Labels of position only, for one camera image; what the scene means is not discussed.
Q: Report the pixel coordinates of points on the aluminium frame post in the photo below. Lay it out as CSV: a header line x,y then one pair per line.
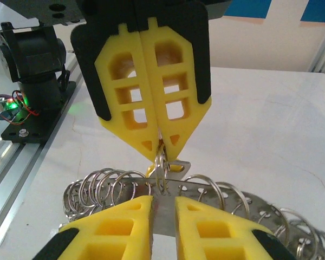
x,y
323,51

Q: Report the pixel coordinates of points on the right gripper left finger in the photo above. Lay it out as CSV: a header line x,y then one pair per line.
x,y
119,216

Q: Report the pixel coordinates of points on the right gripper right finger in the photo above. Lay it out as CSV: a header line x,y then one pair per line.
x,y
205,216

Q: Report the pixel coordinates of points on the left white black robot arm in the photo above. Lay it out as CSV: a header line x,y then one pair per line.
x,y
35,54

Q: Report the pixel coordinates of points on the wide aluminium mounting rail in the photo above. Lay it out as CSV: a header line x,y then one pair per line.
x,y
13,168

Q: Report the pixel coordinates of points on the metal disc with key rings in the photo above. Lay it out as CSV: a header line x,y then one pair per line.
x,y
165,216

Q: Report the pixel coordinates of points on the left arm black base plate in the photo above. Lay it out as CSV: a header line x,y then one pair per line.
x,y
43,122

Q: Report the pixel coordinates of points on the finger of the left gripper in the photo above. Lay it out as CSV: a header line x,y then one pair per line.
x,y
178,127
124,130

